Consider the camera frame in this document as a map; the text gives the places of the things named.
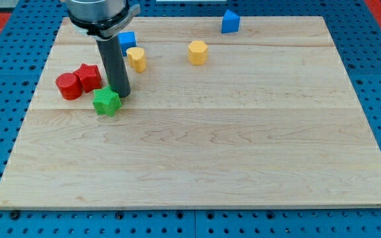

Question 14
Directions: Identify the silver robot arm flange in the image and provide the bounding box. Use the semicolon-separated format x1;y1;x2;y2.
65;0;141;41

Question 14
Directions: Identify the green star block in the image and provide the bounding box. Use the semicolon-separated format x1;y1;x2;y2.
93;86;122;116

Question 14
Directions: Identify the red star block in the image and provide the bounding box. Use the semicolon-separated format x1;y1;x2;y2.
73;63;102;93

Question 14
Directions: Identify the yellow hexagon block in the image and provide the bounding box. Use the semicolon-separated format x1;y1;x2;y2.
188;40;208;65

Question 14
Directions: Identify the wooden board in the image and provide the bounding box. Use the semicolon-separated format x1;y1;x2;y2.
0;17;381;211

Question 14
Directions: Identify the yellow heart block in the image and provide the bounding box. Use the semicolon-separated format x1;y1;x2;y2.
126;47;147;73

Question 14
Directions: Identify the blue cube block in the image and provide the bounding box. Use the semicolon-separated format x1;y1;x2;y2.
118;31;136;56

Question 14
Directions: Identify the blue triangle block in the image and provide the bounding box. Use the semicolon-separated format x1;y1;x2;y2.
221;9;240;34

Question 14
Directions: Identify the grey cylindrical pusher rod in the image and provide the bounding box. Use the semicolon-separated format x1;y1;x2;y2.
97;36;131;98

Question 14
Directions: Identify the red cylinder block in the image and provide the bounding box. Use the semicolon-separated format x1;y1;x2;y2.
56;73;83;100

